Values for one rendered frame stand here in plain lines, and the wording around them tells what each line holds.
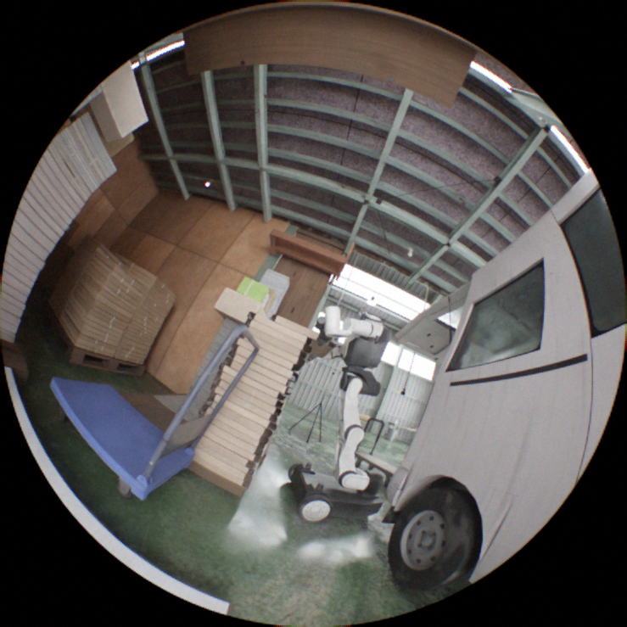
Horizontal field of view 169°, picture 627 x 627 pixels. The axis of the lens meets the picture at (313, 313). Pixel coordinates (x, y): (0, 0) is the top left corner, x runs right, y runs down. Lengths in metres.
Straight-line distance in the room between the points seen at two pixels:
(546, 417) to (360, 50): 1.52
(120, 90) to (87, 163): 0.43
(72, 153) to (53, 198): 0.24
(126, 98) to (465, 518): 2.21
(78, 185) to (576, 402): 2.18
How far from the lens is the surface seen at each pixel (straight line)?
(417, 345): 2.60
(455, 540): 1.02
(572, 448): 0.80
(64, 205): 1.43
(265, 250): 3.09
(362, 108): 2.24
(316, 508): 1.42
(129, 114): 1.31
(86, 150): 1.46
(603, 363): 0.82
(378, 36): 1.17
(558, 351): 0.89
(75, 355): 2.05
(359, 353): 1.43
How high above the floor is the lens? 0.77
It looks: 20 degrees up
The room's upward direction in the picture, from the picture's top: 25 degrees clockwise
